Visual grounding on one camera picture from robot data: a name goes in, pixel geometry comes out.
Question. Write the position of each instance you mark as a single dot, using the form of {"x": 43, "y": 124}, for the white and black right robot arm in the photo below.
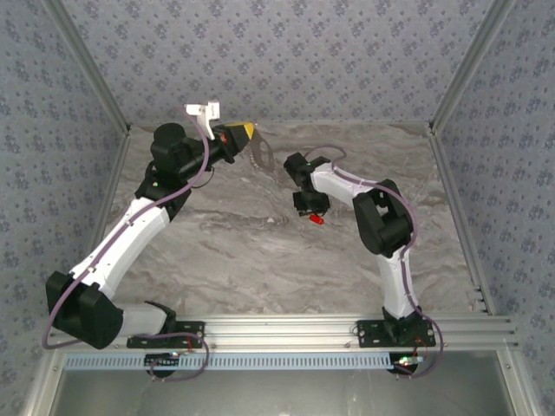
{"x": 394, "y": 281}

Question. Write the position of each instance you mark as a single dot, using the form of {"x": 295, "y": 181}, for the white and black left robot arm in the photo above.
{"x": 126, "y": 242}

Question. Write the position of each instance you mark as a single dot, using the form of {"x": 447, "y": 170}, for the small black controller board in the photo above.
{"x": 162, "y": 359}
{"x": 405, "y": 362}

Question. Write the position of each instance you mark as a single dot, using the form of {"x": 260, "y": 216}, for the grey metal lower shelf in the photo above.
{"x": 277, "y": 394}

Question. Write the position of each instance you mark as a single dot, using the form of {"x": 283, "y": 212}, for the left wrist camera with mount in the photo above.
{"x": 201, "y": 110}

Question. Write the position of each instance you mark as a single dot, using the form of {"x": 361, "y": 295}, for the aluminium corner post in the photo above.
{"x": 472, "y": 65}
{"x": 86, "y": 65}

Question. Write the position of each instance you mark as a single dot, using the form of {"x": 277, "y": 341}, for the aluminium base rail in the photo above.
{"x": 282, "y": 329}

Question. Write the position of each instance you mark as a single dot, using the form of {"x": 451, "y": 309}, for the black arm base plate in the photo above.
{"x": 191, "y": 329}
{"x": 368, "y": 333}

